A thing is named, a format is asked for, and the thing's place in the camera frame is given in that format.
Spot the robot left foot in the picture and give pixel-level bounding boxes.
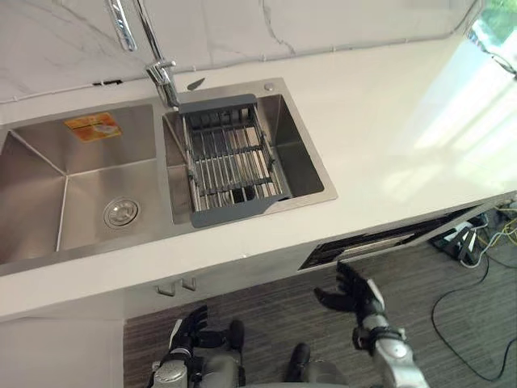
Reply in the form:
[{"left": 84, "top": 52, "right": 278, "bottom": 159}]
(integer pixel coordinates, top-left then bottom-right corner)
[{"left": 228, "top": 319, "right": 246, "bottom": 353}]

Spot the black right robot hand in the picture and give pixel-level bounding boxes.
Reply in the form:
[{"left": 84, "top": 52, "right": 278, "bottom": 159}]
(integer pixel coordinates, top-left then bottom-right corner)
[{"left": 313, "top": 260, "right": 385, "bottom": 323}]

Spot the yellow floor cable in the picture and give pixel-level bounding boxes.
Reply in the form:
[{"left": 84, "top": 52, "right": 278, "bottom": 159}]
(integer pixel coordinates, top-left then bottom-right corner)
[{"left": 491, "top": 204, "right": 517, "bottom": 259}]

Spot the grey sink drying rack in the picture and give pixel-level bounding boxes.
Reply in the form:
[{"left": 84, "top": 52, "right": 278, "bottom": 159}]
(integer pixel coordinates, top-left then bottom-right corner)
[{"left": 177, "top": 94, "right": 292, "bottom": 229}]

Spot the round steel sink drain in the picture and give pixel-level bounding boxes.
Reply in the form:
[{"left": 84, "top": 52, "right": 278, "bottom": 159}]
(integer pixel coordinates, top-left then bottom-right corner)
[{"left": 103, "top": 196, "right": 141, "bottom": 227}]

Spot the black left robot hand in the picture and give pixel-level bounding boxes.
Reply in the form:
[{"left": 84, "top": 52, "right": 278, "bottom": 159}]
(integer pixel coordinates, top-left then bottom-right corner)
[{"left": 170, "top": 305, "right": 223, "bottom": 351}]

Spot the black floor device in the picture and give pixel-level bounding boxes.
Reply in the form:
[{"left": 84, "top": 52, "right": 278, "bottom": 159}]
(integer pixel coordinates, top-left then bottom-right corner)
[{"left": 428, "top": 214, "right": 490, "bottom": 265}]

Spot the dishwasher door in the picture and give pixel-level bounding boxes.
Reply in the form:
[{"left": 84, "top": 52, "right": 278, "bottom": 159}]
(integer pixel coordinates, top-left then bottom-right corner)
[{"left": 297, "top": 203, "right": 496, "bottom": 272}]

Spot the chrome kitchen faucet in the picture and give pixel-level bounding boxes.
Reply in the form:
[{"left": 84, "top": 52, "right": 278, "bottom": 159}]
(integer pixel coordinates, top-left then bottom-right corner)
[{"left": 105, "top": 0, "right": 180, "bottom": 112}]

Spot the stainless steel double sink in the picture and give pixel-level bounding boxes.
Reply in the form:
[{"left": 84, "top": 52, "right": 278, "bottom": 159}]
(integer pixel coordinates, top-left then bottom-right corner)
[{"left": 0, "top": 77, "right": 338, "bottom": 276}]

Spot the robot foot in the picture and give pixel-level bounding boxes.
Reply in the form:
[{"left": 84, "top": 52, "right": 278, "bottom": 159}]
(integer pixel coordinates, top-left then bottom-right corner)
[
  {"left": 228, "top": 319, "right": 246, "bottom": 353},
  {"left": 287, "top": 343, "right": 311, "bottom": 382}
]

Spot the white cabinet front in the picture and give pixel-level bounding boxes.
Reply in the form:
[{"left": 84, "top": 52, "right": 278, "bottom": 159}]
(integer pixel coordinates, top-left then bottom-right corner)
[{"left": 0, "top": 242, "right": 320, "bottom": 388}]

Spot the orange sink sticker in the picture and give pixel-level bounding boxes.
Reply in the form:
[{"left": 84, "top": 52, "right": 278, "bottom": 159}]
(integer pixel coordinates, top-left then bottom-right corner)
[{"left": 63, "top": 112, "right": 124, "bottom": 143}]

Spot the black floor cable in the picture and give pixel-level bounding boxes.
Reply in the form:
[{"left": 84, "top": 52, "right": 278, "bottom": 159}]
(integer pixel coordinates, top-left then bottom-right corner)
[{"left": 430, "top": 242, "right": 517, "bottom": 383}]

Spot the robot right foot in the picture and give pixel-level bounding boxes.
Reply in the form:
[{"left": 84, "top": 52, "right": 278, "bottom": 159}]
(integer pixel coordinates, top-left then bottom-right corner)
[{"left": 287, "top": 343, "right": 311, "bottom": 382}]

